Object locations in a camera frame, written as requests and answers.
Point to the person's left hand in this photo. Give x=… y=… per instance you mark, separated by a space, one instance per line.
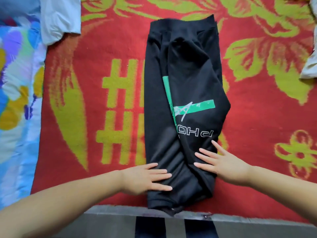
x=141 y=180

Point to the person's right hand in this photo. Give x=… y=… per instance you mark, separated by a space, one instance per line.
x=228 y=166

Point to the black shorts with green print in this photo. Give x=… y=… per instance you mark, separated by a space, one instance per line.
x=193 y=71

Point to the pile of mixed clothes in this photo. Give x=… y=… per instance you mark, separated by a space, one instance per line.
x=59 y=17

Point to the person's right forearm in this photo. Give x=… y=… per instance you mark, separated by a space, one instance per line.
x=287 y=190

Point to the person's left forearm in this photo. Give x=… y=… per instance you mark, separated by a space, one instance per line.
x=54 y=205

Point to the person's blue trousers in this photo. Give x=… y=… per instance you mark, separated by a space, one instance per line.
x=148 y=228

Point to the red and yellow blanket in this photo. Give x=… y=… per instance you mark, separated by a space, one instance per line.
x=257 y=121

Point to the blue patterned pillow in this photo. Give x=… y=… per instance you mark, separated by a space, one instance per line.
x=20 y=106

